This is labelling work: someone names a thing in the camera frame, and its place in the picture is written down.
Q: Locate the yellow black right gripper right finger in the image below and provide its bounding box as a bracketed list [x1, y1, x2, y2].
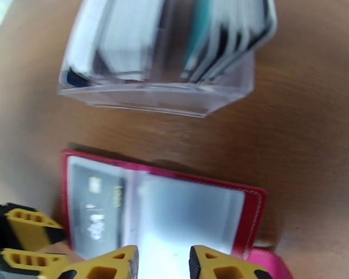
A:
[189, 245, 275, 279]

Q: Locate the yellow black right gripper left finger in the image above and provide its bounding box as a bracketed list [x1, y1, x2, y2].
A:
[56, 245, 140, 279]

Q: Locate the red leather card holder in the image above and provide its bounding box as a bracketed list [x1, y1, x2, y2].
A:
[59, 148, 296, 279]

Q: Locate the black credit card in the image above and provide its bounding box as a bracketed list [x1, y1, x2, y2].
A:
[70, 165, 126, 254]

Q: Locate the clear acrylic card organizer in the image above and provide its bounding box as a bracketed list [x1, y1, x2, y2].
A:
[55, 0, 278, 119]

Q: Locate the teal card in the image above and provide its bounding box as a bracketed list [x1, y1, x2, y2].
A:
[182, 0, 219, 80]

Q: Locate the white card with blue edge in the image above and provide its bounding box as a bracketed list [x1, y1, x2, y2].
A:
[62, 0, 111, 87]

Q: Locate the white card with black edge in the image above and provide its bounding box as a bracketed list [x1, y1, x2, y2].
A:
[232, 0, 277, 66]
[197, 0, 245, 84]

